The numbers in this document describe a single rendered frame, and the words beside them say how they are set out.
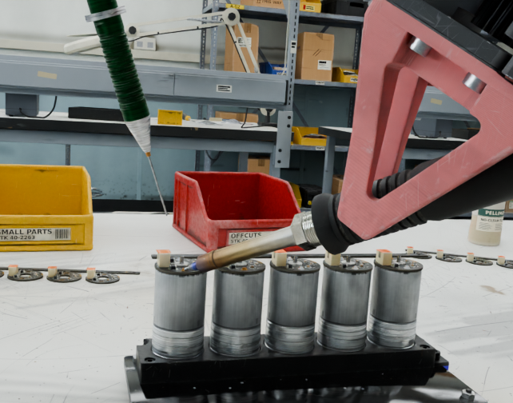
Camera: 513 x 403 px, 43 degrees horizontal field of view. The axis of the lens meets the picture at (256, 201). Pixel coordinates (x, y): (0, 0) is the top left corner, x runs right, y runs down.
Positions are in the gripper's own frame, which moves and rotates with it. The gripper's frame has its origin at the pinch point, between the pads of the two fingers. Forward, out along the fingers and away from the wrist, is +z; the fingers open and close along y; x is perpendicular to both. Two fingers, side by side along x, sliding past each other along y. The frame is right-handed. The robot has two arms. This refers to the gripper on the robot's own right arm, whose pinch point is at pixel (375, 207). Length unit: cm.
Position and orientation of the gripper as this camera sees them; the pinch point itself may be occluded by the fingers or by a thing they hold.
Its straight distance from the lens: 24.9
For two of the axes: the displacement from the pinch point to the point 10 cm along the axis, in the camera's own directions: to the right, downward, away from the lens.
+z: -4.9, 7.8, 3.8
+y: -4.9, 1.1, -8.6
